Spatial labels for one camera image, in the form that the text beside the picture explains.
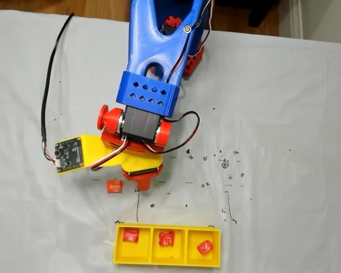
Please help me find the red Starburst candy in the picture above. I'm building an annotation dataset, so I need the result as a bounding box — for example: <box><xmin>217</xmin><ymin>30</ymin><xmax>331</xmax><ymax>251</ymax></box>
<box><xmin>158</xmin><ymin>231</ymin><xmax>176</xmax><ymax>247</ymax></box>
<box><xmin>122</xmin><ymin>228</ymin><xmax>140</xmax><ymax>244</ymax></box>
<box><xmin>197</xmin><ymin>239</ymin><xmax>215</xmax><ymax>255</ymax></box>

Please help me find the yellow three-compartment box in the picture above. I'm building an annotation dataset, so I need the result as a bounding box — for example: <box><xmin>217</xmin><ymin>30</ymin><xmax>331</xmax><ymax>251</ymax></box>
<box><xmin>113</xmin><ymin>222</ymin><xmax>222</xmax><ymax>268</ymax></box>

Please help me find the orange wrapped Starburst candy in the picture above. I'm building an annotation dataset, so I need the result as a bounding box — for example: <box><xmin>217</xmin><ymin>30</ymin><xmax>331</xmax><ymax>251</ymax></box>
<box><xmin>106</xmin><ymin>178</ymin><xmax>123</xmax><ymax>194</ymax></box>

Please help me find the white plastic table cover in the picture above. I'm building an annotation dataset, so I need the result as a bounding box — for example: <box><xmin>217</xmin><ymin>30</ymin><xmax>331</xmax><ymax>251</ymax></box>
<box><xmin>0</xmin><ymin>8</ymin><xmax>341</xmax><ymax>273</ymax></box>

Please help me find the red white black servo wire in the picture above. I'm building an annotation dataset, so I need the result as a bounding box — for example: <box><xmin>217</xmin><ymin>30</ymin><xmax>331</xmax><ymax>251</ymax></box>
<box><xmin>147</xmin><ymin>110</ymin><xmax>202</xmax><ymax>155</ymax></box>
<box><xmin>90</xmin><ymin>135</ymin><xmax>129</xmax><ymax>171</ymax></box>

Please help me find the camera circuit board yellow mount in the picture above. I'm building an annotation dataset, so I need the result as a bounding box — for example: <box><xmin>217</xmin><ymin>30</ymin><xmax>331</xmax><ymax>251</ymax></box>
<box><xmin>54</xmin><ymin>133</ymin><xmax>123</xmax><ymax>176</ymax></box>

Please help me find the black USB cable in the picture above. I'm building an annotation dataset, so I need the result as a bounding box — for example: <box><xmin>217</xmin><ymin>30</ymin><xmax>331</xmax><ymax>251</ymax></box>
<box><xmin>40</xmin><ymin>13</ymin><xmax>75</xmax><ymax>167</ymax></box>

